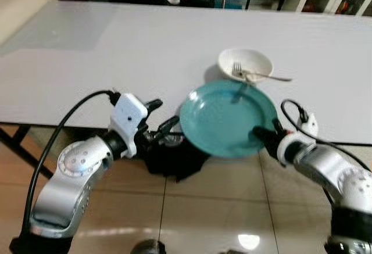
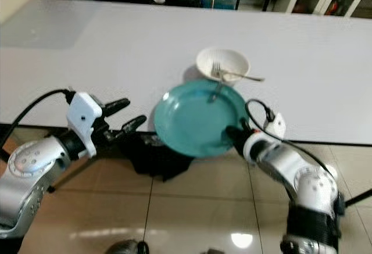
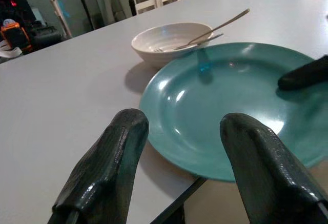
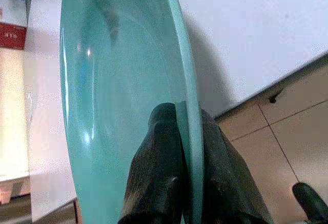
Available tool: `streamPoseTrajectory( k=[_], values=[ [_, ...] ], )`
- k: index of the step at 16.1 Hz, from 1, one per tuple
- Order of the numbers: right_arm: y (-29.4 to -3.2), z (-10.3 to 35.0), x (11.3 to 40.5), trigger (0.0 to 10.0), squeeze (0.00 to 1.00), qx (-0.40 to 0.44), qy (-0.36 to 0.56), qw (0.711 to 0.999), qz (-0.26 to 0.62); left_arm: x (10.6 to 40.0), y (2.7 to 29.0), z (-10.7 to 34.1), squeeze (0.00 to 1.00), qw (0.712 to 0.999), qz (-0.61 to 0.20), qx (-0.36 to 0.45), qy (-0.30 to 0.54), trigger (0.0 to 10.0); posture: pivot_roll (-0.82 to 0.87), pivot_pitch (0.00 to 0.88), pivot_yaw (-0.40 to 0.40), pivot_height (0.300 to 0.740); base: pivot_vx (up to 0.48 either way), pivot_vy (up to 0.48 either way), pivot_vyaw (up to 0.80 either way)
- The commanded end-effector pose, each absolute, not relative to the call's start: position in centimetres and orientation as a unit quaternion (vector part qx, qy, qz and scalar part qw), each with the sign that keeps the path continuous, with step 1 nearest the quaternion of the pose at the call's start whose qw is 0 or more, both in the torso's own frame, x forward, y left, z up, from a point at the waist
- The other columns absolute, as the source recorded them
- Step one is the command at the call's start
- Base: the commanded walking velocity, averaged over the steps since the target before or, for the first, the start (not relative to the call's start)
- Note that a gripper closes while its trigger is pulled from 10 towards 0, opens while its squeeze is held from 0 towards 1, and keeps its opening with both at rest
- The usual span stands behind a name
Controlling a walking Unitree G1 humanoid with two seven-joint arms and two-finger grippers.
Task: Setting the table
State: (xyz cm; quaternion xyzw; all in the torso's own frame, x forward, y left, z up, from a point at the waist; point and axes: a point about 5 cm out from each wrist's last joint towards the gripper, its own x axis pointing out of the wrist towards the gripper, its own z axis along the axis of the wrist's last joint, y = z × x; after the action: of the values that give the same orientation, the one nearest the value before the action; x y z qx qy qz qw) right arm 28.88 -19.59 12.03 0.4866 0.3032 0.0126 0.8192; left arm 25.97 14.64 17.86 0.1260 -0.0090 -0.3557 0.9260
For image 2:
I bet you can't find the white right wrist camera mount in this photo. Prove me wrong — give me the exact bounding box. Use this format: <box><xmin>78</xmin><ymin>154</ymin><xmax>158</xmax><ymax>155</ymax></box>
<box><xmin>242</xmin><ymin>112</ymin><xmax>287</xmax><ymax>165</ymax></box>

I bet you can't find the black object under table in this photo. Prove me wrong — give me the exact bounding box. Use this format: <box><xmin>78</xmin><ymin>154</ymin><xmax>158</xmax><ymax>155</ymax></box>
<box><xmin>128</xmin><ymin>131</ymin><xmax>196</xmax><ymax>183</ymax></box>

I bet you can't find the black table leg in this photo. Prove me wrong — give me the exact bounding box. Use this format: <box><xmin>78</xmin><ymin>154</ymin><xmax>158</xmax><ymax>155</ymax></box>
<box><xmin>46</xmin><ymin>154</ymin><xmax>95</xmax><ymax>195</ymax></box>

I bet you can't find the white ceramic bowl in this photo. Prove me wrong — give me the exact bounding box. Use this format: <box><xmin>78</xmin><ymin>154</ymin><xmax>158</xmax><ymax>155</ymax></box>
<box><xmin>195</xmin><ymin>47</ymin><xmax>250</xmax><ymax>84</ymax></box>

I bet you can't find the dark grey robot foot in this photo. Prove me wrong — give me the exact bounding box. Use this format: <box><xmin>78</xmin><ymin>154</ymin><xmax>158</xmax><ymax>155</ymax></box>
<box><xmin>105</xmin><ymin>239</ymin><xmax>150</xmax><ymax>254</ymax></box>

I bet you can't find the teal round plate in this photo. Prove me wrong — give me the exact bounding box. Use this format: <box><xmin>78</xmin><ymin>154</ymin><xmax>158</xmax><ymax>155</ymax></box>
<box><xmin>153</xmin><ymin>79</ymin><xmax>250</xmax><ymax>158</ymax></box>

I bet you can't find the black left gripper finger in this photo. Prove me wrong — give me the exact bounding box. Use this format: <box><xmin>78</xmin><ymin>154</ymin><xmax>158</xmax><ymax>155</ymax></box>
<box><xmin>119</xmin><ymin>115</ymin><xmax>148</xmax><ymax>136</ymax></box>
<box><xmin>101</xmin><ymin>98</ymin><xmax>131</xmax><ymax>116</ymax></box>

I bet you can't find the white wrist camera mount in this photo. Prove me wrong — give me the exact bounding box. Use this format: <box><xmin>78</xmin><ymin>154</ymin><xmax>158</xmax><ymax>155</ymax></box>
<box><xmin>67</xmin><ymin>92</ymin><xmax>104</xmax><ymax>159</ymax></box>
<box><xmin>242</xmin><ymin>112</ymin><xmax>287</xmax><ymax>165</ymax></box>

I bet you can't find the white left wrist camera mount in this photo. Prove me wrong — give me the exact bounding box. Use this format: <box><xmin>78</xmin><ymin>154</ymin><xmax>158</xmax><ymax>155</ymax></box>
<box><xmin>67</xmin><ymin>92</ymin><xmax>104</xmax><ymax>159</ymax></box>

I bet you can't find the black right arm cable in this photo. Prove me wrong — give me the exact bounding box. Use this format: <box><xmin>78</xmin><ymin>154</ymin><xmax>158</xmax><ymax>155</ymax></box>
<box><xmin>245</xmin><ymin>98</ymin><xmax>335</xmax><ymax>180</ymax></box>

